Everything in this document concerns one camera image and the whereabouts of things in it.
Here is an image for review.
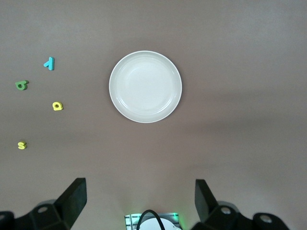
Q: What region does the cyan foam letter y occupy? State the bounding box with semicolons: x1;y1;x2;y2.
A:
43;57;55;71

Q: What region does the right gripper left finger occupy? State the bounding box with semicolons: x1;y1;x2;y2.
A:
0;177;87;230

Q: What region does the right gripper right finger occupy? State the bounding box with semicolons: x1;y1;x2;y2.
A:
193;179;291;230

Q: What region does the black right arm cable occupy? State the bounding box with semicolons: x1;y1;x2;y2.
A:
136;209;166;230

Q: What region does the green foam letter g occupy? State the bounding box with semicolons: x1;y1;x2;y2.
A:
14;80;29;91

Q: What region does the brown paper table cover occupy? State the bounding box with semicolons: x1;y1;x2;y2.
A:
0;0;307;230

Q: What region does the beige plate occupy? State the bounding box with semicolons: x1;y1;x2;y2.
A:
108;50;183;124

